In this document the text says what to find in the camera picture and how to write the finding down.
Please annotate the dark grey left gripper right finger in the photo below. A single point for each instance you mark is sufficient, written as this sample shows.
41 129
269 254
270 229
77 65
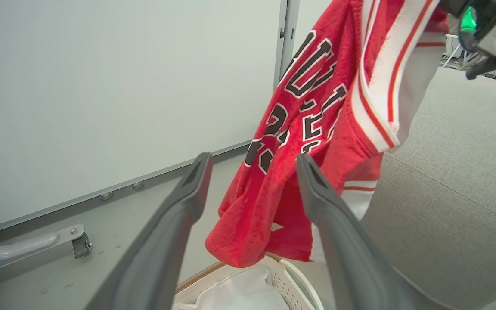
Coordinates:
342 249

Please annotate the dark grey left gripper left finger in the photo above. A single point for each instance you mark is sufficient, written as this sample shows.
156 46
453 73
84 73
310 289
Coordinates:
162 241

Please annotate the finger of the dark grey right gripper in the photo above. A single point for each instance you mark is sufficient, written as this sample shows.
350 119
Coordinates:
452 6
487 66

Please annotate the red basketball jersey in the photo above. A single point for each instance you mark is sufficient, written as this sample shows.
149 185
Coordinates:
274 193

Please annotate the white perforated laundry basket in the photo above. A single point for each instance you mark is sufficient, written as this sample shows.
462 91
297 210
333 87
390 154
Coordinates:
280 284

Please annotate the white cloth in basket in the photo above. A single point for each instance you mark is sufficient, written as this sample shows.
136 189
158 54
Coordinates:
239 292

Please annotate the metal caster wheel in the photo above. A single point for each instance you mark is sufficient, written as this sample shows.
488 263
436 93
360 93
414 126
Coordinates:
82 245

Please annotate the grey fabric sofa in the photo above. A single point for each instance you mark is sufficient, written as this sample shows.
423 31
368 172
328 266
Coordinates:
454 172

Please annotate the grey whiteboard stand foot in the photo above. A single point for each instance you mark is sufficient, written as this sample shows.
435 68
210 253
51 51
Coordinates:
11 252

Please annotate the large white whiteboard panel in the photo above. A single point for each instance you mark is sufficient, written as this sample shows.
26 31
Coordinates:
101 94

